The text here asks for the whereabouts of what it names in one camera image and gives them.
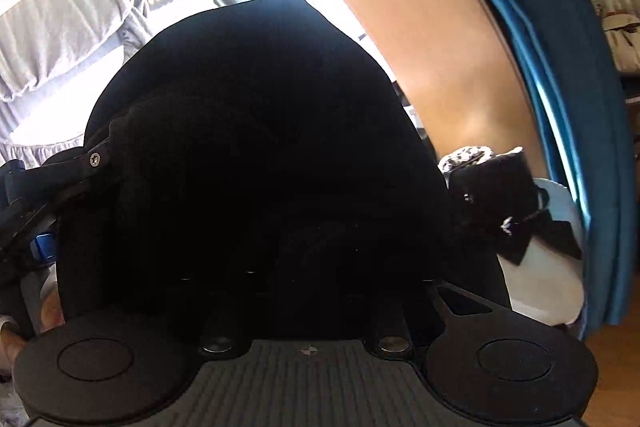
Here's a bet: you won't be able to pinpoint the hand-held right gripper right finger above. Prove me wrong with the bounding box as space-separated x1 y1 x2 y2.
365 282 511 358

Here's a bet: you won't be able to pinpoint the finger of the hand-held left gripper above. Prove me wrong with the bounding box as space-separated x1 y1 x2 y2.
40 147 123 208

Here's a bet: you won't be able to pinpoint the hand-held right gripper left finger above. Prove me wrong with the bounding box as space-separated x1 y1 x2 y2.
197 302 251 360

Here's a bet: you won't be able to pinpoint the black pants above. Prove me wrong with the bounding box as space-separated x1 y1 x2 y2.
55 0 513 358

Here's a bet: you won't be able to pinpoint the grey hanging cloth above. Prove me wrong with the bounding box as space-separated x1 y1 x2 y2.
0 0 151 168

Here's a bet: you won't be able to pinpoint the black white patterned sweater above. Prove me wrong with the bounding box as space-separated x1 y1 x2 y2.
437 146 583 265

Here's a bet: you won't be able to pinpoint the wooden cabinet panel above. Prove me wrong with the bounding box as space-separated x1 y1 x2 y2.
282 0 556 180

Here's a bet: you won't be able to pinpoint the blue curtain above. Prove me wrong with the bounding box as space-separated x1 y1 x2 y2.
417 0 640 340

